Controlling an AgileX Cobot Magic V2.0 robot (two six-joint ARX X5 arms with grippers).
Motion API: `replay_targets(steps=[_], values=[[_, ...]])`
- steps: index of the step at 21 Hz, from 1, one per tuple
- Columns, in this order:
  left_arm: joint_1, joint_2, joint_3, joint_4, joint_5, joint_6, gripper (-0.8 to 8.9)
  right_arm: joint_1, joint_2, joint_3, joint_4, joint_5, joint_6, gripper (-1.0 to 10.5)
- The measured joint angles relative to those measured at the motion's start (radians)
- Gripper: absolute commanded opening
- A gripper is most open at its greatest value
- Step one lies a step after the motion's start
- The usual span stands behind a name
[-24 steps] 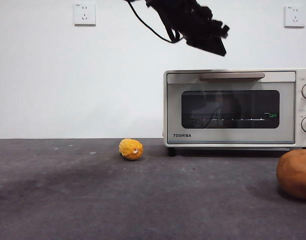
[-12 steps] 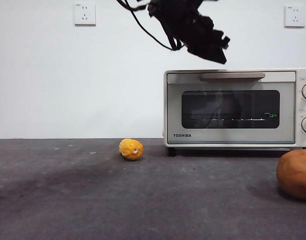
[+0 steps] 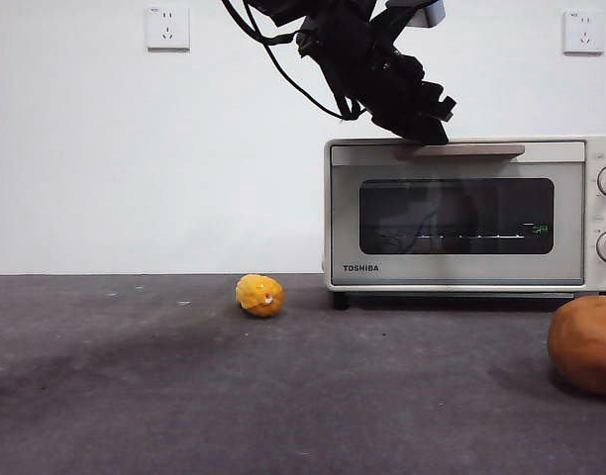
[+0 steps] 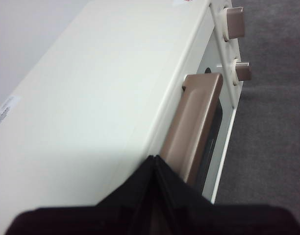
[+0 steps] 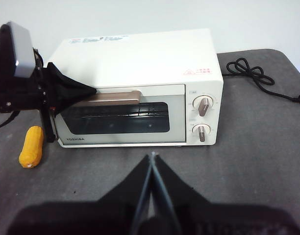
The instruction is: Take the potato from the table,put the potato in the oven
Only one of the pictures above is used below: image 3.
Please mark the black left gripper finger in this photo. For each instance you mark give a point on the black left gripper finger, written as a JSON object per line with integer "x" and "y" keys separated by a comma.
{"x": 417, "y": 131}

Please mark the brown potato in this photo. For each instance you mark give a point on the brown potato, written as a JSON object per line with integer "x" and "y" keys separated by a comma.
{"x": 587, "y": 346}

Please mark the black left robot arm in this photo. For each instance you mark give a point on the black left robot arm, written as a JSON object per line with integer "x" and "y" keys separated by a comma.
{"x": 352, "y": 49}

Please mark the cream Toshiba toaster oven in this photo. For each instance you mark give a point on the cream Toshiba toaster oven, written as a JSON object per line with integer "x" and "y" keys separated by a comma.
{"x": 592, "y": 277}

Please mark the yellow bumpy toy fruit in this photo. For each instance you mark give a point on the yellow bumpy toy fruit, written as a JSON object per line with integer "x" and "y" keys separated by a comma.
{"x": 258, "y": 296}

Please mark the white wall socket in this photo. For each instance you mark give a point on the white wall socket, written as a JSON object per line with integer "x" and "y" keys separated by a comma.
{"x": 583, "y": 33}
{"x": 168, "y": 28}

